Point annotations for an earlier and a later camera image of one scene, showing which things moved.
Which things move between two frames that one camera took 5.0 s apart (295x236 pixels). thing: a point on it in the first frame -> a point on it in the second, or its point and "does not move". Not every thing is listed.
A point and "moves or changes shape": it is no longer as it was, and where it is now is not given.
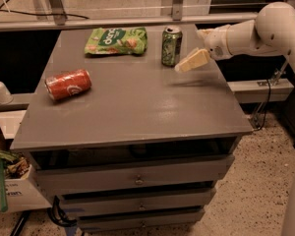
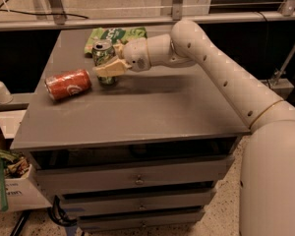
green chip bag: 105,40 does not move
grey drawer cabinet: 146,148 does not move
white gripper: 217,42 -> 136,54
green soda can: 171,46 moves or changes shape
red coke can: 67,84 does not move
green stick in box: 1,155 does not move
